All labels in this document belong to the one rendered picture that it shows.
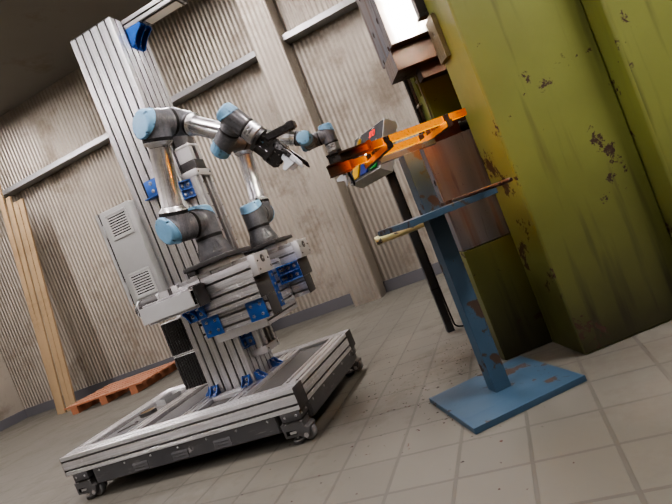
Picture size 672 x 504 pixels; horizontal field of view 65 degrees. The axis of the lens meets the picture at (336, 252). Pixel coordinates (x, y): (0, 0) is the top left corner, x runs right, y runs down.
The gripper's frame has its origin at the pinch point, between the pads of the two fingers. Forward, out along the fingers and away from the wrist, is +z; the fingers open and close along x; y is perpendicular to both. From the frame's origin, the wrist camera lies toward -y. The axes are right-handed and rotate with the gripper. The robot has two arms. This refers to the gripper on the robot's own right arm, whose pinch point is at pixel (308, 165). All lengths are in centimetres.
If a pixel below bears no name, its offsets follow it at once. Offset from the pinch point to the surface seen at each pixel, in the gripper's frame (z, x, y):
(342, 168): 9.7, -6.6, -5.9
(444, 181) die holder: 44, -32, -24
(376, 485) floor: 74, 43, 58
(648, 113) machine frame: 81, -7, -80
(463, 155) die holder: 44, -35, -37
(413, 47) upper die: 1, -54, -62
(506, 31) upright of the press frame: 28, -16, -77
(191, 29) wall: -240, -409, -8
